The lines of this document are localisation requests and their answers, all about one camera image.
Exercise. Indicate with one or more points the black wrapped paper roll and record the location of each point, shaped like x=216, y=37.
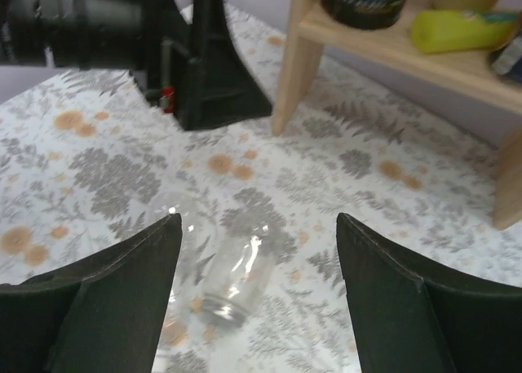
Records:
x=364, y=14

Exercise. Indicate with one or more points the wooden two-tier shelf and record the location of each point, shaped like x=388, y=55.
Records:
x=310, y=30

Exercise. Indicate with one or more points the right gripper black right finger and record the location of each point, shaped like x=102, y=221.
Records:
x=413, y=314

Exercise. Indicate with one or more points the tin food can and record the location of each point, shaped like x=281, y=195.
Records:
x=506, y=61

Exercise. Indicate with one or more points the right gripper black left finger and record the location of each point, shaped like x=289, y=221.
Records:
x=103, y=313

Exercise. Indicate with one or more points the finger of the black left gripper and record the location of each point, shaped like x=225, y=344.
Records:
x=213, y=86

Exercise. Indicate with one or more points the floral patterned table mat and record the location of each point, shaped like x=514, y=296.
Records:
x=85, y=162

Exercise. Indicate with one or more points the clear bottle with silver cap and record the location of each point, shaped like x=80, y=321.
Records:
x=239, y=270

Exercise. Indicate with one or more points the yellow green packet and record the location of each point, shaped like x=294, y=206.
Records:
x=441, y=31

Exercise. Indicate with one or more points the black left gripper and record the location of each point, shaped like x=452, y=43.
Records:
x=145, y=37

